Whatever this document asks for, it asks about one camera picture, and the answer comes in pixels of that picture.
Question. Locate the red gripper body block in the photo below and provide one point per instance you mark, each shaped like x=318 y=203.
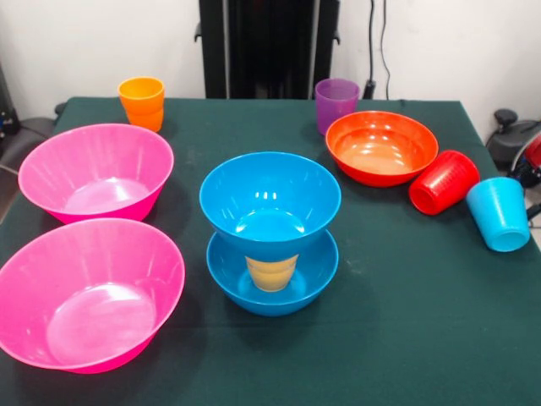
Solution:
x=534 y=150

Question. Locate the light blue plastic cup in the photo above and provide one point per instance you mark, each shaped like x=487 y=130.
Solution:
x=503 y=220

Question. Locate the red plastic cup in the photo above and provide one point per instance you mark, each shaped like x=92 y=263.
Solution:
x=444 y=182

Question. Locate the yellow plastic cup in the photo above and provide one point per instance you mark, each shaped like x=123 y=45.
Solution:
x=272 y=272

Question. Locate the blue plastic bowl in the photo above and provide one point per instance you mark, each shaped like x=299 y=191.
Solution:
x=228 y=190
x=224 y=279

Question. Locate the pink plastic bowl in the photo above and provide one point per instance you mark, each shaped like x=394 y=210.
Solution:
x=84 y=296
x=63 y=169

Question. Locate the red-orange plastic bowl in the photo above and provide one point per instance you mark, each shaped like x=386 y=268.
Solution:
x=380 y=156

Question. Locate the purple plastic cup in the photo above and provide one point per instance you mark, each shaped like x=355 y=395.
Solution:
x=336 y=101

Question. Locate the dark green table cloth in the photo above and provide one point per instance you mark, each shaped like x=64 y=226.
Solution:
x=380 y=338

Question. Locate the orange plastic cup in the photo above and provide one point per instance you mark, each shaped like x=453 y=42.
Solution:
x=141 y=105

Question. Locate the black upright post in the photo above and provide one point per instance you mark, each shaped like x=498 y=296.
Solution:
x=262 y=42

